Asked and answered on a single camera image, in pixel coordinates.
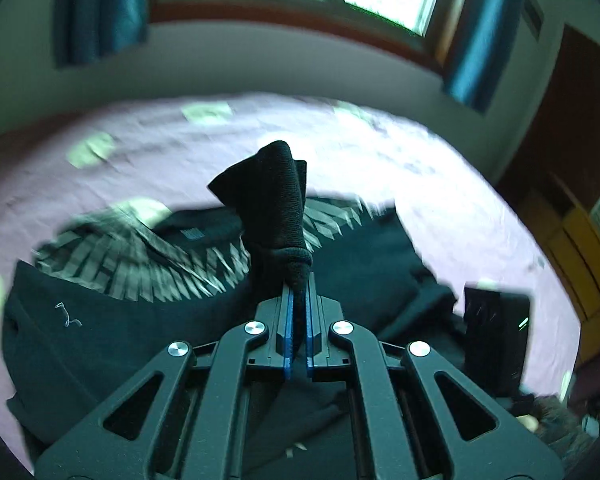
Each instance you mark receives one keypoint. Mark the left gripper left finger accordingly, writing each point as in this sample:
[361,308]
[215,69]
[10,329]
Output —
[184,414]

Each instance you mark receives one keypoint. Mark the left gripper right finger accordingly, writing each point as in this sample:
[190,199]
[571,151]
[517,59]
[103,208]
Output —
[414,415]

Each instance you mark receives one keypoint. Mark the black knit sweater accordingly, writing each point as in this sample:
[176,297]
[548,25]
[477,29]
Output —
[69,347]

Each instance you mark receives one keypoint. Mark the black white patterned shirt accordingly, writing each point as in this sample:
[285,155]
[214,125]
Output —
[188,254]

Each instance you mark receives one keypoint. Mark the wooden cabinet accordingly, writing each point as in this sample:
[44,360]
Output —
[553,180]

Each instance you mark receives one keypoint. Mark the right teal curtain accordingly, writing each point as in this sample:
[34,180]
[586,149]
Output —
[480,51]

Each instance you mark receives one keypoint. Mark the teal curtain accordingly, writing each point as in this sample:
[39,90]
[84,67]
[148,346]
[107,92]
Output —
[85,31]
[480,51]

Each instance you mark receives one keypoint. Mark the pink bedsheet green dots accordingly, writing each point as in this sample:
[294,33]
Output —
[150,158]

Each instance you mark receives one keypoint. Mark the left teal curtain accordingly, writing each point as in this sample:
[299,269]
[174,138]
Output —
[85,31]

